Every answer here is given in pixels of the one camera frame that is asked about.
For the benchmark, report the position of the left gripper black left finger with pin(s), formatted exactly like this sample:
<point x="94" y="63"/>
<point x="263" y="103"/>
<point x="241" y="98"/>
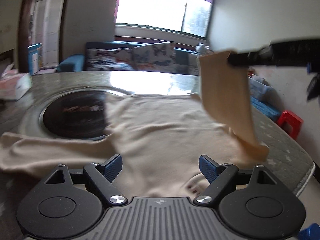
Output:
<point x="99" y="178"/>

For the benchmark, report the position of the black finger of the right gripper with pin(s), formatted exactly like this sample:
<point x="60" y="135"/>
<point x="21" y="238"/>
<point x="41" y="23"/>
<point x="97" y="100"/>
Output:
<point x="262" y="56"/>

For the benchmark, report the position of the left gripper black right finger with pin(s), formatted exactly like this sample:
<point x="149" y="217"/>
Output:
<point x="221" y="180"/>

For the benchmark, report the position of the cream beige sweater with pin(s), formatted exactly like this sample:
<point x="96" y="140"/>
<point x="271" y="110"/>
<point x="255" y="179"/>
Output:
<point x="160" y="138"/>

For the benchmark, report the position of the clear plastic storage box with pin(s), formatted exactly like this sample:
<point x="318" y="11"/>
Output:
<point x="259" y="90"/>

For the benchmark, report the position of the blue cloth on sofa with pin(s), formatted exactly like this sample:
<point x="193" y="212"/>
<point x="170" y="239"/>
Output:
<point x="267" y="109"/>

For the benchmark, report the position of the black white plush toy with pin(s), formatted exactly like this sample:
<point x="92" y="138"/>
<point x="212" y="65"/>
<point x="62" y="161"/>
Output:
<point x="202" y="49"/>

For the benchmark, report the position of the black round induction cooktop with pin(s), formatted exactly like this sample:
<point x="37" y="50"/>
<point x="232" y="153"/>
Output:
<point x="76" y="115"/>

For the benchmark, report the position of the red plastic stool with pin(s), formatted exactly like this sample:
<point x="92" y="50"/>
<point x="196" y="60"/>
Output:
<point x="289" y="118"/>

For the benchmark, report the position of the blue corner sofa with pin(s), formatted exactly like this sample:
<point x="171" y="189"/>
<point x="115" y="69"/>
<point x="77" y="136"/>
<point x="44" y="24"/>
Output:
<point x="186" y="60"/>

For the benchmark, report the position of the large butterfly print pillow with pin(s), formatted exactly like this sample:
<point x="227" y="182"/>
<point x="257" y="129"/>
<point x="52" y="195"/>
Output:
<point x="156" y="57"/>

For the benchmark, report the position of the blue plastic stool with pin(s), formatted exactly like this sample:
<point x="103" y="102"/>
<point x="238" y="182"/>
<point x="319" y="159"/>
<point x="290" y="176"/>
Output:
<point x="310" y="233"/>

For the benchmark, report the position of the small butterfly print pillow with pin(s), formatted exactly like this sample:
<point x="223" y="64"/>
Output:
<point x="109" y="59"/>

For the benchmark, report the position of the pink tissue box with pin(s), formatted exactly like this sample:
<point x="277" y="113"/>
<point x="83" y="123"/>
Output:
<point x="14" y="84"/>

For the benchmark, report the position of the blue white small cabinet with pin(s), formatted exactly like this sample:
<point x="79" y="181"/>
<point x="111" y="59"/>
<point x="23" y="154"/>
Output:
<point x="33" y="58"/>

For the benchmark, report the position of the dark wooden door frame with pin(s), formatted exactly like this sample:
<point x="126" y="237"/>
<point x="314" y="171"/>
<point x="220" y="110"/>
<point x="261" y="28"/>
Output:
<point x="23" y="31"/>

